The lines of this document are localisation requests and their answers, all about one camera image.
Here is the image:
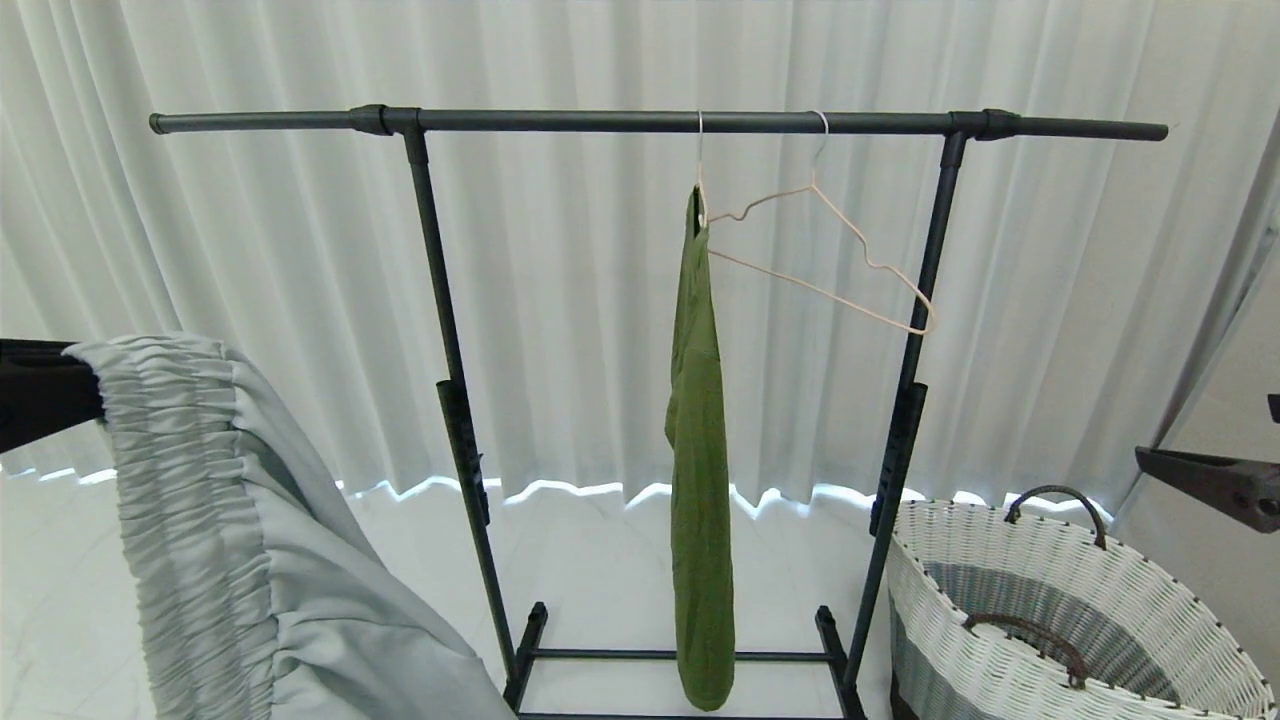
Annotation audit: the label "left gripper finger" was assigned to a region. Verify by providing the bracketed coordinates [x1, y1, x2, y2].
[0, 338, 106, 456]

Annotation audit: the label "pale grey shorts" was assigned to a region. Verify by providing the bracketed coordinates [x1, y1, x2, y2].
[65, 333, 516, 720]

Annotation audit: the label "green printed shirt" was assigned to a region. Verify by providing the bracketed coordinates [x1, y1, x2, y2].
[665, 185, 738, 713]

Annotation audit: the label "pink clothes hanger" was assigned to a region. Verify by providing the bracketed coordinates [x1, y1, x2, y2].
[705, 110, 936, 336]
[693, 110, 713, 233]

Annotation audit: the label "white curtain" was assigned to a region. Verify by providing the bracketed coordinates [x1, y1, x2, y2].
[0, 0, 1280, 521]

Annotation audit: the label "black clothes rack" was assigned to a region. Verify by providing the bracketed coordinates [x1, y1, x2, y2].
[148, 105, 1169, 720]

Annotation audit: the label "white laundry basket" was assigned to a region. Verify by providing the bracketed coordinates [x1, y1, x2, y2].
[885, 485, 1276, 720]

